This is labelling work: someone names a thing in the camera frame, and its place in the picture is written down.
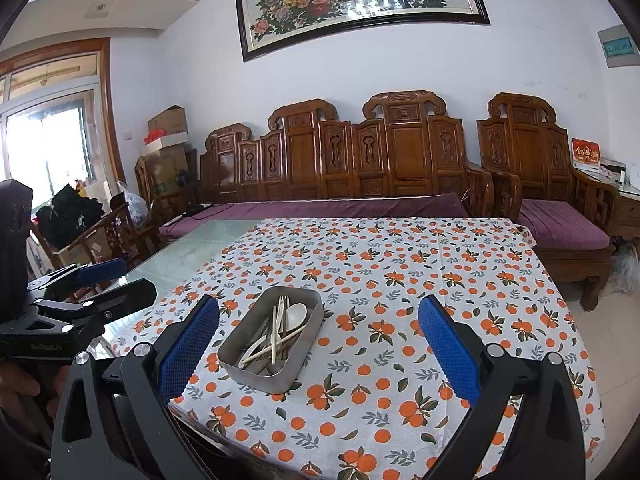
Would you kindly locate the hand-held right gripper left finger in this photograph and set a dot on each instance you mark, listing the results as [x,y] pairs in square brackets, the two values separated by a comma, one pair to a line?
[192,345]

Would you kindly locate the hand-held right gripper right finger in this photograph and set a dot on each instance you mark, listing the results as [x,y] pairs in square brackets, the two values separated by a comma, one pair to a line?
[445,350]

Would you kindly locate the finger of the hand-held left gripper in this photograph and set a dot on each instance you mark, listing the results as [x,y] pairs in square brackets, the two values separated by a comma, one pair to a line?
[102,270]
[127,294]

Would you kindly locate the grey metal tray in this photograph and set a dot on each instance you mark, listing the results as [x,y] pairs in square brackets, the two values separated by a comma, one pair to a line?
[260,377]

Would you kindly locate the beige chopstick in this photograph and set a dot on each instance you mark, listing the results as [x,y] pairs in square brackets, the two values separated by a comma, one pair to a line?
[273,335]

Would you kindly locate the white fork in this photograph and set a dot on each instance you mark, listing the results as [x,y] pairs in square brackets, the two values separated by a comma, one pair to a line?
[283,305]

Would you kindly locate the large white spoon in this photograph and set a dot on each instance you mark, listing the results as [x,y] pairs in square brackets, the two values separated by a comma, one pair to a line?
[296,316]

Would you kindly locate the person's left hand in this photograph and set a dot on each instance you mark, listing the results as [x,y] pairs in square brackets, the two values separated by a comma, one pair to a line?
[22,385]

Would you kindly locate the wooden chair with clothes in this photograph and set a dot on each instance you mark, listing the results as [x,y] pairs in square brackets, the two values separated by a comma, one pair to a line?
[112,230]

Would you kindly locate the pile of black clothes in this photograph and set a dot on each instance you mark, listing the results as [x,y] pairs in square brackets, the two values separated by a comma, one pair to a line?
[72,215]

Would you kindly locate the crumpled plastic bag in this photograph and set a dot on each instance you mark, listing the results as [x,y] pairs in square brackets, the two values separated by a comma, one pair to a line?
[134,205]

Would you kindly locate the wooden corner chair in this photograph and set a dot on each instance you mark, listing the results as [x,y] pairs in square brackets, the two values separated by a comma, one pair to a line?
[145,180]

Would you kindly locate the person's dark clothing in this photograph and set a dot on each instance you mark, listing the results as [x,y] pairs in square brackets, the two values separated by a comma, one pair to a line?
[22,452]

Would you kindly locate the black device on sofa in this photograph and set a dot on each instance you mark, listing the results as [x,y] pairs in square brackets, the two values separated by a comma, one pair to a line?
[200,207]

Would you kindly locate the orange fruit print tablecloth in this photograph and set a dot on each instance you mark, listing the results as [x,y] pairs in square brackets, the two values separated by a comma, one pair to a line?
[375,260]

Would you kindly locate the large cardboard box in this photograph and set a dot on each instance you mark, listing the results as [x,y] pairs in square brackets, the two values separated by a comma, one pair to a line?
[167,170]

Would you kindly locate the white box with red item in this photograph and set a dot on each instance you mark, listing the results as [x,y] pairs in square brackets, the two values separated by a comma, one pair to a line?
[160,145]

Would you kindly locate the wooden framed balcony window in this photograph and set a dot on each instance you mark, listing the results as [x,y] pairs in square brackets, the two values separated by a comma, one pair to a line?
[45,140]

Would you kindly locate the small cardboard box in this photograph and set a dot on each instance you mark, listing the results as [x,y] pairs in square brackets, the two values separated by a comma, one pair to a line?
[167,121]

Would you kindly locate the purple armchair cushion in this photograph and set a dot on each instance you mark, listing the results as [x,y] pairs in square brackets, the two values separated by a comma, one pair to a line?
[560,225]

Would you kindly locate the purple sofa cushion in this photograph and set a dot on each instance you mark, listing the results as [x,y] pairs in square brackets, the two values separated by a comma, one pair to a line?
[325,207]

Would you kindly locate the carved wooden sofa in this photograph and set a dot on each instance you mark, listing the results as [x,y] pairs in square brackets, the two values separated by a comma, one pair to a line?
[405,160]

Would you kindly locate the clear plastic bag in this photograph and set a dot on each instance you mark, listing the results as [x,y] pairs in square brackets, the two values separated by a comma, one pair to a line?
[626,267]

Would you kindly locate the carved wooden armchair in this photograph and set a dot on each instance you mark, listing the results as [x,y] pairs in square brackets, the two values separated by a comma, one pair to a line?
[520,155]

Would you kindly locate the wooden side table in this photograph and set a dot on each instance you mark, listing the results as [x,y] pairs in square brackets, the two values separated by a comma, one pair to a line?
[627,215]

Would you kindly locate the red box on side table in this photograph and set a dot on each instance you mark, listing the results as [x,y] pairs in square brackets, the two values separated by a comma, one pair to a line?
[585,155]

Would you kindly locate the white tissue box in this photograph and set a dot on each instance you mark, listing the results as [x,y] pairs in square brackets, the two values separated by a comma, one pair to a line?
[612,166]

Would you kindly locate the framed peacock flower painting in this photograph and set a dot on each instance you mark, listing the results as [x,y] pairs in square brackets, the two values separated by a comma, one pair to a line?
[350,0]

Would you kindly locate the grey wall electrical panel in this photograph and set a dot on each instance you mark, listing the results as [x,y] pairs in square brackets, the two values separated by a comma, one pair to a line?
[620,47]

